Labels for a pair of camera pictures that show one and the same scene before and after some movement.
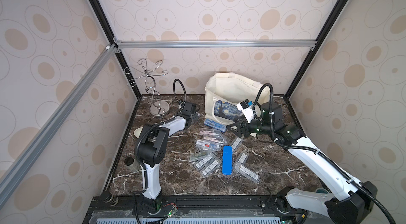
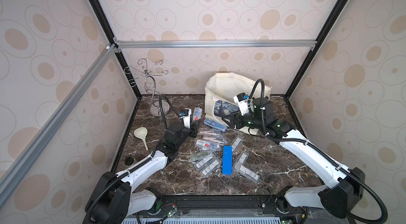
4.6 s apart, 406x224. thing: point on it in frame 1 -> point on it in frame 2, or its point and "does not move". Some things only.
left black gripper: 195,113 -> 193,129
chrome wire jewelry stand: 159,106 does not move
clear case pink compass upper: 211,132 does not move
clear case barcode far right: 247,172 does not move
